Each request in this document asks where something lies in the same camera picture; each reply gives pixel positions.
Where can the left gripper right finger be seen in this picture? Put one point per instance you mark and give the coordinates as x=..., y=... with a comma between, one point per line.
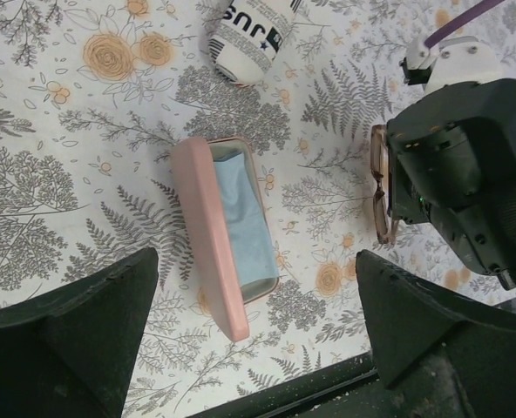
x=437, y=353

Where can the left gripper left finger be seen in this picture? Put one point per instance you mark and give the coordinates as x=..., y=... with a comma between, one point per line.
x=71, y=352

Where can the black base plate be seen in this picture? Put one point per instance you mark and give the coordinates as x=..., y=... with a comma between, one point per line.
x=349, y=389

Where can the pink glasses case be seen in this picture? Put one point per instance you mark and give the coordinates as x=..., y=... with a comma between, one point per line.
x=196, y=183

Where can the light blue cleaning cloth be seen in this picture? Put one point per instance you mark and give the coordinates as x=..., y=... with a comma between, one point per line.
x=248, y=233

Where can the floral table mat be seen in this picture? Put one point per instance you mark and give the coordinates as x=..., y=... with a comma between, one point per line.
x=93, y=96

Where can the flag print glasses case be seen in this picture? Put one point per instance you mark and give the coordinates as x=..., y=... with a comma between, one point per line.
x=248, y=38

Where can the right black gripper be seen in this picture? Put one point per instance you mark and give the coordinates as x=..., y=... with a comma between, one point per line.
x=452, y=164

